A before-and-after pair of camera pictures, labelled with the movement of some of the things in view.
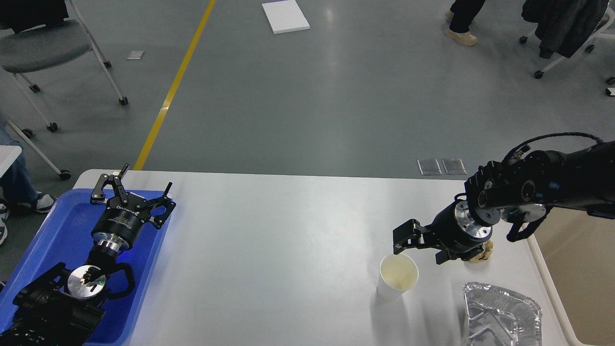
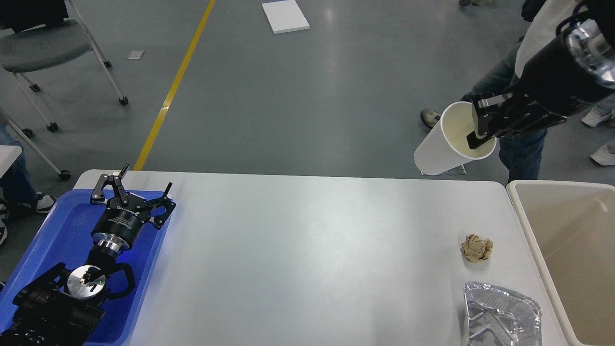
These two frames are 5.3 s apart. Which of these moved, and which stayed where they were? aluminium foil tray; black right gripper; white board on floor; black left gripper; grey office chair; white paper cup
Moved: white paper cup; black right gripper
Stayed: white board on floor; black left gripper; grey office chair; aluminium foil tray
